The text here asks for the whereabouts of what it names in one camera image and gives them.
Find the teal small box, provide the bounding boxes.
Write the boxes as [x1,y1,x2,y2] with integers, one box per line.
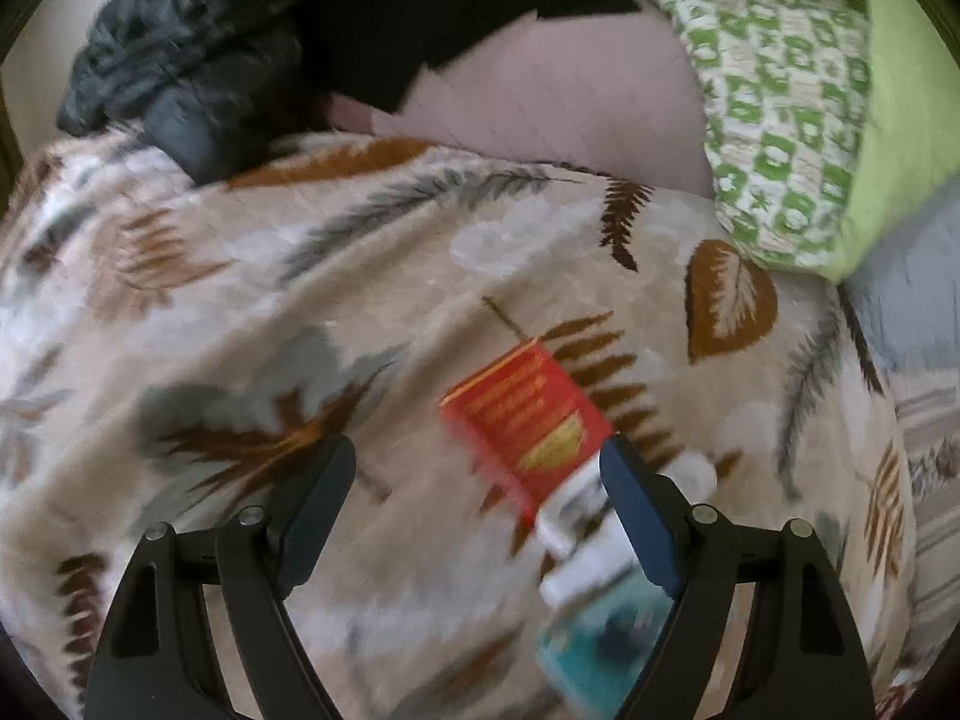
[537,583,674,718]

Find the white red tube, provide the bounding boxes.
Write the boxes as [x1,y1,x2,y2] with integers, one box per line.
[535,448,723,608]

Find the striped floral pillow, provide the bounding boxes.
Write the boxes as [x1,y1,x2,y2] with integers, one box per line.
[885,369,960,692]

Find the leaf patterned bed quilt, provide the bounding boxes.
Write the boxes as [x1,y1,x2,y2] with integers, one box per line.
[2,133,914,718]

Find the grey blue pillow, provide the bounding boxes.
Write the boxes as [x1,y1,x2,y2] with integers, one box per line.
[844,179,960,372]

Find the green patterned blanket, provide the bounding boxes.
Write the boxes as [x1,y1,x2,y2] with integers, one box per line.
[651,0,958,281]

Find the pink bed sheet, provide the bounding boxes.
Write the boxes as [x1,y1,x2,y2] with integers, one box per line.
[325,7,713,197]

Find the black puffy jacket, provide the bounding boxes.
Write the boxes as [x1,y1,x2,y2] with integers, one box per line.
[57,0,635,185]

